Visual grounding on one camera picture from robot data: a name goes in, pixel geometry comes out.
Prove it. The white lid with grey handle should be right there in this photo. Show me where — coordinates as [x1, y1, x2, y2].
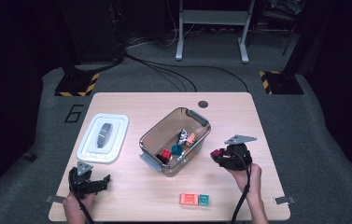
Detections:
[76, 112, 130, 164]

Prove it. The grey tape strip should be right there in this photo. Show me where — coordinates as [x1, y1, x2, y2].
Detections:
[46, 195, 67, 204]

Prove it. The right hand-held gripper black cable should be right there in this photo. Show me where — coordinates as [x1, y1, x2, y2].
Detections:
[231, 148, 253, 224]

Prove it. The person's right hand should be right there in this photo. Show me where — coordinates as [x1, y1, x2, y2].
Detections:
[226, 162, 262, 198]

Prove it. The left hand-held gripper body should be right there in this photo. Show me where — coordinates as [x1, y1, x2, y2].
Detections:
[68, 161, 103, 200]

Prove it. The large pink toy block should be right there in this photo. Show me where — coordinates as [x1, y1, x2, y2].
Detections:
[179, 192, 200, 206]

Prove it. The blue toy block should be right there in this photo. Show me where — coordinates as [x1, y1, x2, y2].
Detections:
[171, 144, 185, 157]

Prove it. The white metal stand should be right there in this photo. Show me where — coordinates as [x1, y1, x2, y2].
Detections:
[175, 0, 256, 64]

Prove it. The person's left hand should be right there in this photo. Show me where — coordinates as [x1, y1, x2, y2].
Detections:
[62, 191, 95, 224]

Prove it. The small dark floor object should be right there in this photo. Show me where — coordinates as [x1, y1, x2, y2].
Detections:
[23, 151, 38, 162]

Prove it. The red toy block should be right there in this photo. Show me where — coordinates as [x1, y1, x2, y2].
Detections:
[160, 147, 173, 161]

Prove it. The hand-held gripper black cable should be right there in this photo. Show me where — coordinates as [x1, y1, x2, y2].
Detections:
[68, 169, 94, 224]
[231, 148, 253, 224]

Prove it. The black floor cable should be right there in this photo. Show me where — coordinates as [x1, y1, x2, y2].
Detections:
[123, 52, 249, 92]
[139, 60, 198, 93]

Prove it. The transparent brown storage box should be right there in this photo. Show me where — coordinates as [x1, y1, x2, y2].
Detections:
[138, 106, 212, 178]

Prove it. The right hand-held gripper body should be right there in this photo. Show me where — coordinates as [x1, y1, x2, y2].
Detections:
[221, 133, 258, 172]

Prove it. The black base with yellow stripes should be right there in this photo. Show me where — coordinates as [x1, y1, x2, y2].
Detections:
[54, 72, 101, 97]
[259, 70, 304, 95]

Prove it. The left hand-held gripper black cable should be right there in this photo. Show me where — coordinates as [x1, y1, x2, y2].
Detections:
[68, 169, 94, 224]

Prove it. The coral toy block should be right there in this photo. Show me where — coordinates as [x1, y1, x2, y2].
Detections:
[185, 132, 197, 147]

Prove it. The black and white toy figure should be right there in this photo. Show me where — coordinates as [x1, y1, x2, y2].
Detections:
[177, 129, 190, 147]

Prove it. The maroon toy block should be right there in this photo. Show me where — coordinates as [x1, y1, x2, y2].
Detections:
[210, 148, 225, 161]

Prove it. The teal toy block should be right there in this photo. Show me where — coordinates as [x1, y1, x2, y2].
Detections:
[198, 193, 211, 206]

